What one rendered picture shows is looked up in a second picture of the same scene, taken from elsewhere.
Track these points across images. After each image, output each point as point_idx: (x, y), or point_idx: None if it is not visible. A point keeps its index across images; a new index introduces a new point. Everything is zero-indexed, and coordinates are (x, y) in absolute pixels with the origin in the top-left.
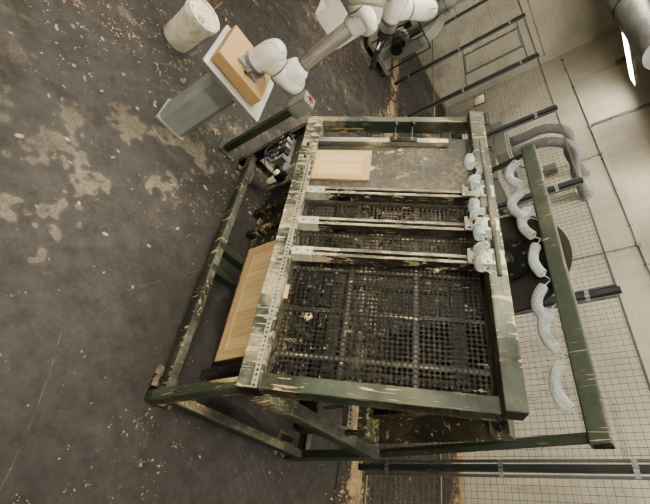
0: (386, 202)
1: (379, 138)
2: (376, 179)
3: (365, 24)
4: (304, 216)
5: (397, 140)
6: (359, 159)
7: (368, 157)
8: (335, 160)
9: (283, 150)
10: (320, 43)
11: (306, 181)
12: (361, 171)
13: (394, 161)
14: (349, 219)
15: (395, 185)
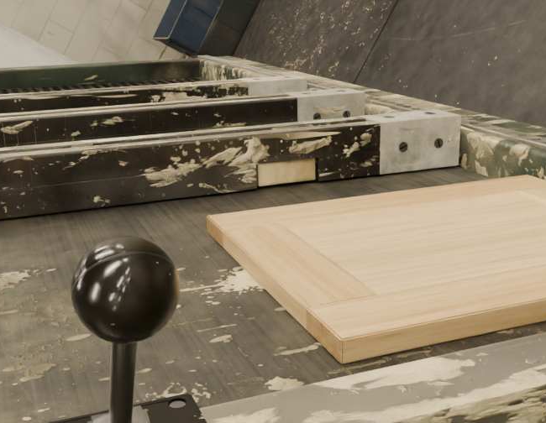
0: None
1: (359, 415)
2: (164, 247)
3: None
4: (347, 92)
5: (72, 421)
6: (378, 274)
7: (318, 293)
8: (534, 240)
9: None
10: None
11: (500, 138)
12: (287, 230)
13: (67, 352)
14: (181, 104)
15: (21, 248)
